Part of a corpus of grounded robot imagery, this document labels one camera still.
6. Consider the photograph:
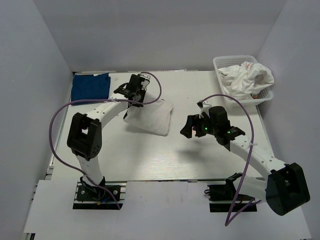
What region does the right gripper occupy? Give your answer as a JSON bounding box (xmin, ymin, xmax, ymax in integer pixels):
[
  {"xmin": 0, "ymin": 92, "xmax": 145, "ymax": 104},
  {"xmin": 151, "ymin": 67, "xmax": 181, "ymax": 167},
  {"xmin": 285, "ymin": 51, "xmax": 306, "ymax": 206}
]
[{"xmin": 180, "ymin": 111, "xmax": 219, "ymax": 139}]

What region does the white green raglan t-shirt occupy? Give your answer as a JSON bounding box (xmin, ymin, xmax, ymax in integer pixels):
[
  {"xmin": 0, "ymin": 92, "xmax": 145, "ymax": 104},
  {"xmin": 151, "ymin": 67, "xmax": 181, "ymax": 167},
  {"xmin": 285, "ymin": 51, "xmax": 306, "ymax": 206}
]
[{"xmin": 123, "ymin": 98, "xmax": 174, "ymax": 136}]

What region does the white printed t-shirt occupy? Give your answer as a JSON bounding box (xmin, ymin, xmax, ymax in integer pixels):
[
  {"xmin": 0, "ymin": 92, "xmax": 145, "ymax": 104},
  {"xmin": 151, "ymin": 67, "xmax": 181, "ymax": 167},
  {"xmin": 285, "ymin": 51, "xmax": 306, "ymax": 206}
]
[{"xmin": 217, "ymin": 61, "xmax": 275, "ymax": 101}]

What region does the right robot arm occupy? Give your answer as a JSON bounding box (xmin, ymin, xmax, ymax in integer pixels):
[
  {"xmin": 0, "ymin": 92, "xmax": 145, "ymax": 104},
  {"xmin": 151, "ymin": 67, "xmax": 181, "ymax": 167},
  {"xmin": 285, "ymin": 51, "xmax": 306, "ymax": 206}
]
[{"xmin": 180, "ymin": 106, "xmax": 311, "ymax": 216}]

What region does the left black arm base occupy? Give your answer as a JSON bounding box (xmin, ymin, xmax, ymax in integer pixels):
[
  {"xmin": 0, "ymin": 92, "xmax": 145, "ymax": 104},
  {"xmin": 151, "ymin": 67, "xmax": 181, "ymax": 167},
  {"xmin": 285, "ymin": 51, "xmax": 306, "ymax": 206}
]
[{"xmin": 72, "ymin": 182, "xmax": 127, "ymax": 210}]

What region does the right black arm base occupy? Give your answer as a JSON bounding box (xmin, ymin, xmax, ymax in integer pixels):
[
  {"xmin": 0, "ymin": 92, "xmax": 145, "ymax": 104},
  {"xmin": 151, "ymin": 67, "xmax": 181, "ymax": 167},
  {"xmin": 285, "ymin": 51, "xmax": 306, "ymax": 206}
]
[{"xmin": 204, "ymin": 184, "xmax": 251, "ymax": 213}]

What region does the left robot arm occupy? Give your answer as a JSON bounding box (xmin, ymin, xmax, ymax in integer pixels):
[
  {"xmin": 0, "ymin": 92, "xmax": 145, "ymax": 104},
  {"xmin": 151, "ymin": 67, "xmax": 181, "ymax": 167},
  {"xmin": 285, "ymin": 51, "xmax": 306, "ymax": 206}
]
[{"xmin": 67, "ymin": 73, "xmax": 150, "ymax": 200}]

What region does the folded blue t-shirt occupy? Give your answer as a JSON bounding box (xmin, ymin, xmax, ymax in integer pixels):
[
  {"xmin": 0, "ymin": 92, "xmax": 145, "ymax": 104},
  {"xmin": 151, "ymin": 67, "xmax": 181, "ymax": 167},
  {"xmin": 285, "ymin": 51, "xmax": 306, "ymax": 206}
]
[{"xmin": 71, "ymin": 73, "xmax": 111, "ymax": 102}]

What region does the white plastic basket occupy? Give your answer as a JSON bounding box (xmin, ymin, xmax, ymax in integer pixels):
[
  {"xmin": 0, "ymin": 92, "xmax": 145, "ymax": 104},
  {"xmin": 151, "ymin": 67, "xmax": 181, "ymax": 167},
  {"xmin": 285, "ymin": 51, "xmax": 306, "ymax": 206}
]
[{"xmin": 212, "ymin": 55, "xmax": 273, "ymax": 106}]

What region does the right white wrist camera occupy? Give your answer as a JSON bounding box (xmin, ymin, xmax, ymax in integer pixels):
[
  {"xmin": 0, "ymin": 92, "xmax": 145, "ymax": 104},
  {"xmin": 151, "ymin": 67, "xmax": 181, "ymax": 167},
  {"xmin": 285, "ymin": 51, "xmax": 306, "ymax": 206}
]
[{"xmin": 197, "ymin": 100, "xmax": 212, "ymax": 119}]

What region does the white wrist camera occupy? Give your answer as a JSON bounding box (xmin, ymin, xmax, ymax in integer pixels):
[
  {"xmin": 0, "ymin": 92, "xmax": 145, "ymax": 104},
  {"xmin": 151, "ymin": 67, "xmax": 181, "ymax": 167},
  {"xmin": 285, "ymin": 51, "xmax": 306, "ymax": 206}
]
[
  {"xmin": 197, "ymin": 100, "xmax": 212, "ymax": 119},
  {"xmin": 138, "ymin": 72, "xmax": 151, "ymax": 82}
]

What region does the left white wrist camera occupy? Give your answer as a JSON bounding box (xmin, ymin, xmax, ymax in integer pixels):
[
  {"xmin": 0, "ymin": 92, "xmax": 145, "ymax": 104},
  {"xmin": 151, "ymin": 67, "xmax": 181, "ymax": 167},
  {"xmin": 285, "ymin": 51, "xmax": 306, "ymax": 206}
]
[{"xmin": 138, "ymin": 72, "xmax": 151, "ymax": 82}]

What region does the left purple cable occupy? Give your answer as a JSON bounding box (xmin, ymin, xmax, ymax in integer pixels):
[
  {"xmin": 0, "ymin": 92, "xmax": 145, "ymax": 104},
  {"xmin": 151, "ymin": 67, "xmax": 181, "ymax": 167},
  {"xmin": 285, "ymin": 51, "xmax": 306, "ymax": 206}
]
[{"xmin": 47, "ymin": 71, "xmax": 163, "ymax": 210}]

